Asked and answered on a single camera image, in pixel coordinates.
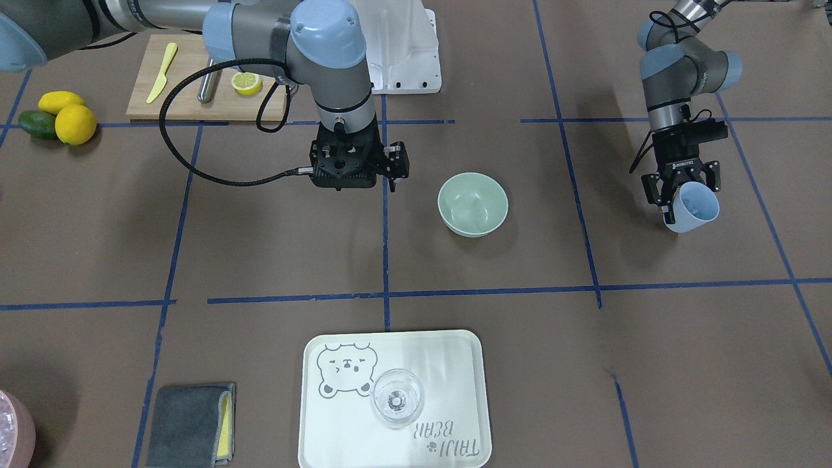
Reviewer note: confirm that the wooden cutting board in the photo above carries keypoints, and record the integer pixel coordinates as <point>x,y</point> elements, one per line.
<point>227,105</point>

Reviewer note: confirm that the yellow plastic knife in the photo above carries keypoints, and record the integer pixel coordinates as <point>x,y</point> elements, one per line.
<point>161,79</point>

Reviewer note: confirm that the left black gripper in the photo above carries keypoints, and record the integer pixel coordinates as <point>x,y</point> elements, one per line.
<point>680,162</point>

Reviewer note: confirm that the yellow sponge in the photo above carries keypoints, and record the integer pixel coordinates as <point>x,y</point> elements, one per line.
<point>224,445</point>

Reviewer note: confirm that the pink bowl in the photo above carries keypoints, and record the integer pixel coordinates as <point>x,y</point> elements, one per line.
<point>18,434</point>

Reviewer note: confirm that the yellow lemon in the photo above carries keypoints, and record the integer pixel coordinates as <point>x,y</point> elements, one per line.
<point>75,125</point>

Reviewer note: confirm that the metal cylinder tool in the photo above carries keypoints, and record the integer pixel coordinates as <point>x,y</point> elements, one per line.
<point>207,89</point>

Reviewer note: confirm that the light blue plastic cup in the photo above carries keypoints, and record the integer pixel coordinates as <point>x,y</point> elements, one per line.
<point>678,220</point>

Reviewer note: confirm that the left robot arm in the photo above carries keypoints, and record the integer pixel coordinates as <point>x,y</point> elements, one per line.
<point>677,66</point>

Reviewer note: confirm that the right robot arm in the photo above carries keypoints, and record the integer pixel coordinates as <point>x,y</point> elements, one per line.
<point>319,44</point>

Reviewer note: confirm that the clear wine glass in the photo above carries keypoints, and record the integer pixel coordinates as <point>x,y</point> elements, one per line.
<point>397,398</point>

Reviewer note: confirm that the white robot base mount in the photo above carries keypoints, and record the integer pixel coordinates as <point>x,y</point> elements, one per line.
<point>402,47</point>

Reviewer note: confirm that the yellow mango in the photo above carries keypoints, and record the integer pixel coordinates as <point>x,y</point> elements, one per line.
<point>55,101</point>

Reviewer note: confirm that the cream bear tray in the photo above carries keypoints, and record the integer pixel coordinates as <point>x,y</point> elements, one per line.
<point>338,427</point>

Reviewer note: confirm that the green avocado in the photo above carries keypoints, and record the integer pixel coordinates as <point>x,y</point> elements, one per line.
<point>38,124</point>

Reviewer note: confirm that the lemon half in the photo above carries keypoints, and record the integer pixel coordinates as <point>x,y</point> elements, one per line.
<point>246,83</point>

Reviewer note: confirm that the green ceramic bowl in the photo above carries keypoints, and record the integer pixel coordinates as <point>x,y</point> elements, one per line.
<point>472,205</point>

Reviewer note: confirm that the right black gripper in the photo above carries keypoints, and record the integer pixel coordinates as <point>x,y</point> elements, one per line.
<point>394,162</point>

